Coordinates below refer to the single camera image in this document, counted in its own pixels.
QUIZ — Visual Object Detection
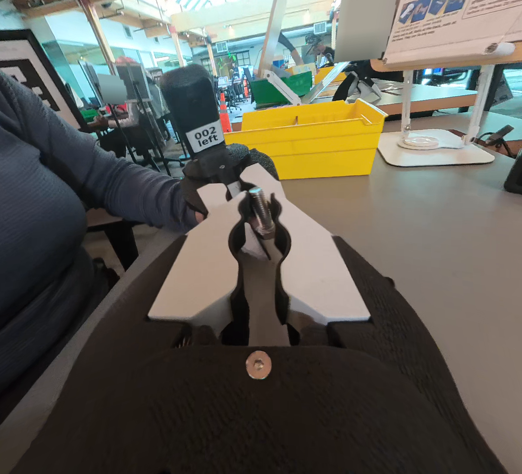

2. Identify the steel hex bolt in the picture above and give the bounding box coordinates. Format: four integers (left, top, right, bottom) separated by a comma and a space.
248, 187, 276, 235

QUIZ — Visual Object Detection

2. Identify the black label printer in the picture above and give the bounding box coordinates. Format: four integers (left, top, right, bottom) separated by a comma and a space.
504, 148, 522, 196

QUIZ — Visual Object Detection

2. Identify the wooden instruction board stand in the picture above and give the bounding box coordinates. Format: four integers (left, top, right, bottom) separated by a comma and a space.
377, 0, 522, 167

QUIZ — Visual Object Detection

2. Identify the person's left hand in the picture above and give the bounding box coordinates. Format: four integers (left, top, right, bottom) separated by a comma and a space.
181, 178, 209, 224

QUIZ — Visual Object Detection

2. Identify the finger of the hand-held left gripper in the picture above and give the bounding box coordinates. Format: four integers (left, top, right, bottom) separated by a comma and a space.
240, 164, 283, 202
197, 182, 236, 218

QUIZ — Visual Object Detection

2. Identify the black cable plug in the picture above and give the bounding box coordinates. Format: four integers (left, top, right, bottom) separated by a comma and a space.
475, 125, 515, 157

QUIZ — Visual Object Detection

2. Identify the printed instruction sheet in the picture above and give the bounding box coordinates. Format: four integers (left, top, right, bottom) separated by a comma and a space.
385, 0, 522, 64

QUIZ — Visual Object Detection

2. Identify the green plastic bin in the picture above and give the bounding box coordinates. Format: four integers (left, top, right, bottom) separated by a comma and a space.
250, 71, 313, 106

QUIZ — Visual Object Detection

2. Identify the person's torso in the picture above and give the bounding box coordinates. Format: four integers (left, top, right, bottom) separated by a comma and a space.
0, 70, 123, 395

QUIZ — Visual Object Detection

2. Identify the thin wooden board stand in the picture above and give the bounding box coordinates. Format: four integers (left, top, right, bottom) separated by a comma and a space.
258, 0, 303, 106

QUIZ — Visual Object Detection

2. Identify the orange traffic cone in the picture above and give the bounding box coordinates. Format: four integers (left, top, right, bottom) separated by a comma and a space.
219, 92, 232, 132

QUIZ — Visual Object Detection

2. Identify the yellow plastic bin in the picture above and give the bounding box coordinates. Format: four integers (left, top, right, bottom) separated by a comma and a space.
223, 99, 388, 180

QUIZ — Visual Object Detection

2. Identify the black framed marker board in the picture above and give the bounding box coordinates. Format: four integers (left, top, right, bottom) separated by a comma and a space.
0, 29, 89, 130

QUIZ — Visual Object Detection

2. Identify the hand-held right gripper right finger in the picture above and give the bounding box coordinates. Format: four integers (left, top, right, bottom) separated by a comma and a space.
267, 192, 371, 326

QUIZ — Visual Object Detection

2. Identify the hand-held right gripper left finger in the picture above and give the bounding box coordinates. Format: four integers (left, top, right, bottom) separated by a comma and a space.
148, 191, 250, 338

